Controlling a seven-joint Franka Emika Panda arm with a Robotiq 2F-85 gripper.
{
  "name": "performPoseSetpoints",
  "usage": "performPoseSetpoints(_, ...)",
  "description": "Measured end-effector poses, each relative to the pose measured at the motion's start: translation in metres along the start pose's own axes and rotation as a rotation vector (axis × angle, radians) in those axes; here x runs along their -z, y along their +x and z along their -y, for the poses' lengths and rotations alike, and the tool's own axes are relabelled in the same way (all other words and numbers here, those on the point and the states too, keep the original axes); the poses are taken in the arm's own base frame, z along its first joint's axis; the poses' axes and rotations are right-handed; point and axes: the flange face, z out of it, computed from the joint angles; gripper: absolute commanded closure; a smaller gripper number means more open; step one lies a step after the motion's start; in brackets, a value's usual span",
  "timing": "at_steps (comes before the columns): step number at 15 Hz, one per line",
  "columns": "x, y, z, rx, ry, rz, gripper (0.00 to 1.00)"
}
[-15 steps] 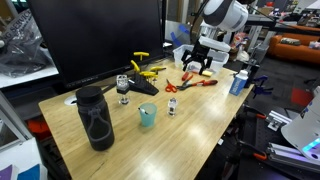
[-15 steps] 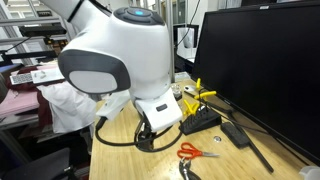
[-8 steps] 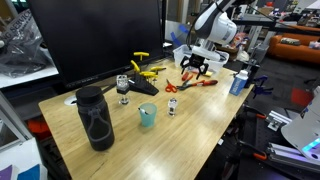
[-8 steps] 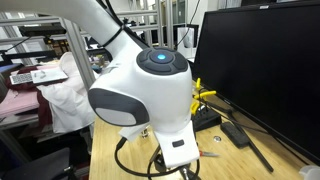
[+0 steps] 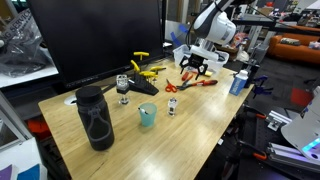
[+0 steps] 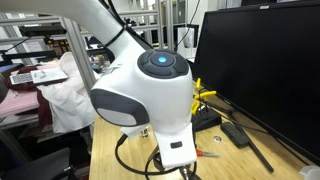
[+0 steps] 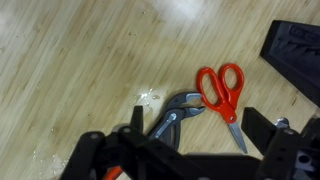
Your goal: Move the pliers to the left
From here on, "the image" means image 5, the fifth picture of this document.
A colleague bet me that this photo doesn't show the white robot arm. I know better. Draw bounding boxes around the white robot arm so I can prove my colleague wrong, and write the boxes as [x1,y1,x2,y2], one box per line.
[179,0,243,77]

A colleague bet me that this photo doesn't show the grey plastic bag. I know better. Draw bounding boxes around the grey plastic bag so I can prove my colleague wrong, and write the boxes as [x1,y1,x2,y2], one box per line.
[0,9,53,78]

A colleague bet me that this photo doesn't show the small glass salt shaker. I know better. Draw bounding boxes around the small glass salt shaker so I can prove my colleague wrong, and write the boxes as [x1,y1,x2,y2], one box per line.
[168,98,178,116]

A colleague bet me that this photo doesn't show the black water bottle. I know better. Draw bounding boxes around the black water bottle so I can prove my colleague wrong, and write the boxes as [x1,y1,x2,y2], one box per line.
[75,86,114,151]

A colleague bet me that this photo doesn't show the red handled pliers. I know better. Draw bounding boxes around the red handled pliers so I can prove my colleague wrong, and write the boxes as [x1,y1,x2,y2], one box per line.
[176,80,218,90]

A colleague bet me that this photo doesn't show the yellow T-handle hex key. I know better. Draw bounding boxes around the yellow T-handle hex key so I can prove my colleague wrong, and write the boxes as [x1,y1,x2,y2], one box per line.
[133,51,150,61]
[150,66,166,74]
[130,60,141,73]
[139,71,158,78]

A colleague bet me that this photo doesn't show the red handled tool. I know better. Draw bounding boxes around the red handled tool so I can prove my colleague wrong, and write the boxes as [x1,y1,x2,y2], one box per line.
[181,71,193,81]

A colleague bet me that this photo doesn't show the clear plastic bin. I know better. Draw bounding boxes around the clear plastic bin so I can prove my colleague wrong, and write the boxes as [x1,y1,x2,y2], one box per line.
[173,44,229,73]

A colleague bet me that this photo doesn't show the clear acrylic block stand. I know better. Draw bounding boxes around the clear acrylic block stand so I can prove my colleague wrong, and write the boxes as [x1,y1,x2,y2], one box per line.
[116,74,129,105]

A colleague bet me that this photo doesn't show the orange handled scissors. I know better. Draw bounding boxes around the orange handled scissors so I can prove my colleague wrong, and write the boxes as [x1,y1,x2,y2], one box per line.
[165,80,177,93]

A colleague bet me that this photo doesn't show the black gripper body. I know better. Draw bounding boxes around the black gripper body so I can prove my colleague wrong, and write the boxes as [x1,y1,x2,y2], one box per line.
[187,54,204,68]

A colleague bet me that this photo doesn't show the blue clamp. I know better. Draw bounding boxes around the blue clamp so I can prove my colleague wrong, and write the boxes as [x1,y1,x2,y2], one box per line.
[252,75,273,97]

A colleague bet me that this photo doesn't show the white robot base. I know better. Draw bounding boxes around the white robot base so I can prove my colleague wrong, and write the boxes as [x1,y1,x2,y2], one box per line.
[281,95,320,165]

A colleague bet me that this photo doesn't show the blue white bottle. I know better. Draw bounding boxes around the blue white bottle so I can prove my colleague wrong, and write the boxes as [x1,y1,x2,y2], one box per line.
[229,70,248,96]

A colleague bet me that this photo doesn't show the orange sofa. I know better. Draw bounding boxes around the orange sofa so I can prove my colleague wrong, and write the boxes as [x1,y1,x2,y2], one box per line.
[268,33,320,65]

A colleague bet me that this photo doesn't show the large black monitor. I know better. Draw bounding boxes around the large black monitor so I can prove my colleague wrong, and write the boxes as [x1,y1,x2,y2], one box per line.
[27,0,163,87]

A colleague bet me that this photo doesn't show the teal plastic cup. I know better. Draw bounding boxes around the teal plastic cup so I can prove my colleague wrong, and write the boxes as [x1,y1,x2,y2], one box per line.
[138,103,157,127]

